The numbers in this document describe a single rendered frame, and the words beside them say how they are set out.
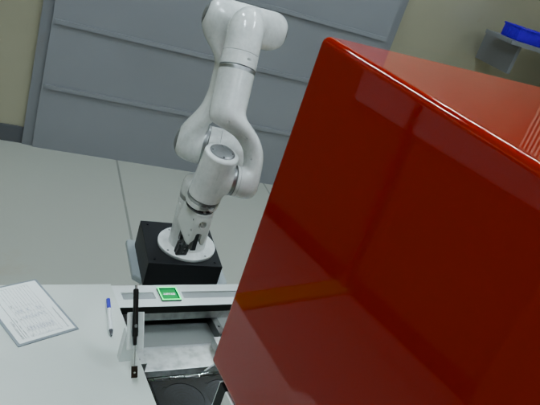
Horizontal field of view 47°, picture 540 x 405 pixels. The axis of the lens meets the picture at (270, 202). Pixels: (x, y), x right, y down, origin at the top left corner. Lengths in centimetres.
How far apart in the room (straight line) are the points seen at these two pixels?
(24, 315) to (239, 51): 79
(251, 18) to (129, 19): 296
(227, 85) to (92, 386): 73
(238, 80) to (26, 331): 75
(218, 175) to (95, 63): 314
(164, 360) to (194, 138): 63
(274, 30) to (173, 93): 303
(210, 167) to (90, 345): 49
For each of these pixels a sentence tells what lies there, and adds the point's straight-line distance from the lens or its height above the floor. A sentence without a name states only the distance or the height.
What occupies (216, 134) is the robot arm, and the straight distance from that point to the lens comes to 184.
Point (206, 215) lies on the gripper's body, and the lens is 153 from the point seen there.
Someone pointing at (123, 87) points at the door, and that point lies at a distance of 459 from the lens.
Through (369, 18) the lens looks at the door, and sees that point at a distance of 493.
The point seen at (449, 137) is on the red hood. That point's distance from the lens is 68.
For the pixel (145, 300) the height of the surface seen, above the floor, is 96.
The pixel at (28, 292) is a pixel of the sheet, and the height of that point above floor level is 97.
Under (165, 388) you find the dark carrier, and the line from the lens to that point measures 155.
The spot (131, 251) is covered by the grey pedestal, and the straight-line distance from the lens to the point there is 215.
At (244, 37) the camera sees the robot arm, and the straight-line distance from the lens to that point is 152.
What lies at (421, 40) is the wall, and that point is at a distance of 525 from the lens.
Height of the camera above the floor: 194
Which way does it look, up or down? 24 degrees down
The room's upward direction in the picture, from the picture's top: 19 degrees clockwise
